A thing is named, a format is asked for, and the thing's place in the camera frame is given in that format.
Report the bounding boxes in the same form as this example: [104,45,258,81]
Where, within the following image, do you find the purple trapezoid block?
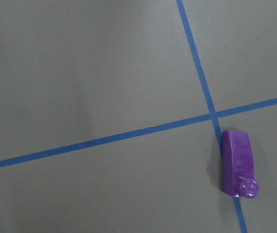
[222,130,260,199]

